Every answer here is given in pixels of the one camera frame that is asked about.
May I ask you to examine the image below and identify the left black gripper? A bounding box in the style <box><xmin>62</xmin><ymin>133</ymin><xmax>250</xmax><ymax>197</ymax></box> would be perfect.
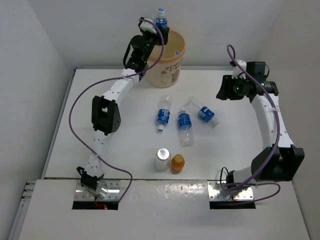
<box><xmin>136</xmin><ymin>24</ymin><xmax>167</xmax><ymax>62</ymax></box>

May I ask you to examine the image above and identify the blue label bottle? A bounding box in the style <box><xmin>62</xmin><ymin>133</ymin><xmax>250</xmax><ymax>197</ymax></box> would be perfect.
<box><xmin>156</xmin><ymin>95</ymin><xmax>173</xmax><ymax>133</ymax></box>
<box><xmin>177</xmin><ymin>108</ymin><xmax>195</xmax><ymax>147</ymax></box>
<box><xmin>155</xmin><ymin>8</ymin><xmax>168</xmax><ymax>29</ymax></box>
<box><xmin>185</xmin><ymin>97</ymin><xmax>220</xmax><ymax>128</ymax></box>

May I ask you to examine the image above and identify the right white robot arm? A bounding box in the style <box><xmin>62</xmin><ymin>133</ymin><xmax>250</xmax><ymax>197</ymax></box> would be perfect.
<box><xmin>216</xmin><ymin>60</ymin><xmax>305</xmax><ymax>189</ymax></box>

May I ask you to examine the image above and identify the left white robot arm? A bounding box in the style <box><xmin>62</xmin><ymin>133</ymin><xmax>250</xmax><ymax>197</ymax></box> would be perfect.
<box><xmin>77</xmin><ymin>27</ymin><xmax>170</xmax><ymax>192</ymax></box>

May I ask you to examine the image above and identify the beige plastic waste bin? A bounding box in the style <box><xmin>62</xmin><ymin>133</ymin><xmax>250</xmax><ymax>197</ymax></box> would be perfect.
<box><xmin>145</xmin><ymin>30</ymin><xmax>186</xmax><ymax>88</ymax></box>

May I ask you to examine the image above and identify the orange juice bottle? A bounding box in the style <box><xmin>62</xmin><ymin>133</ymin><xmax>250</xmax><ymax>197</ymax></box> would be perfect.
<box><xmin>170</xmin><ymin>154</ymin><xmax>185</xmax><ymax>174</ymax></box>

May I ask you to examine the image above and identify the clear jar white lid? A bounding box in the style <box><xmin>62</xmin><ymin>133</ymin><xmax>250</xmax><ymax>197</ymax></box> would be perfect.
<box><xmin>155</xmin><ymin>148</ymin><xmax>171</xmax><ymax>171</ymax></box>

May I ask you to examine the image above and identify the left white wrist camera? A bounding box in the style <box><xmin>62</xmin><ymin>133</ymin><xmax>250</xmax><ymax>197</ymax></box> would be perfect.
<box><xmin>138</xmin><ymin>16</ymin><xmax>157</xmax><ymax>35</ymax></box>

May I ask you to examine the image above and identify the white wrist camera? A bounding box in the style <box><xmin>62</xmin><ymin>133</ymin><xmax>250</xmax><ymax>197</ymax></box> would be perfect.
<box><xmin>138</xmin><ymin>16</ymin><xmax>157</xmax><ymax>35</ymax></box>
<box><xmin>231</xmin><ymin>60</ymin><xmax>247</xmax><ymax>79</ymax></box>

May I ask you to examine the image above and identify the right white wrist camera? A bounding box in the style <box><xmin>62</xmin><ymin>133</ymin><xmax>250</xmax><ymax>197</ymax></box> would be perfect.
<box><xmin>231</xmin><ymin>60</ymin><xmax>247</xmax><ymax>79</ymax></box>

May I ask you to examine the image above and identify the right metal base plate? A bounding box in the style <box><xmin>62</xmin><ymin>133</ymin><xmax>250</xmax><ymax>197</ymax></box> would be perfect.
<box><xmin>207</xmin><ymin>180</ymin><xmax>254</xmax><ymax>203</ymax></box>

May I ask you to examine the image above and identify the metal base plate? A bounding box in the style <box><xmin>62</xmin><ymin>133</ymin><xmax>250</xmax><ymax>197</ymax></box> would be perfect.
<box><xmin>73</xmin><ymin>179</ymin><xmax>121</xmax><ymax>202</ymax></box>
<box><xmin>207</xmin><ymin>180</ymin><xmax>254</xmax><ymax>203</ymax></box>

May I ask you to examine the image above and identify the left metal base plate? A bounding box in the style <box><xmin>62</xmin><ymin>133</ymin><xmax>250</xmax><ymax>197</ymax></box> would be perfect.
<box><xmin>73</xmin><ymin>179</ymin><xmax>121</xmax><ymax>202</ymax></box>

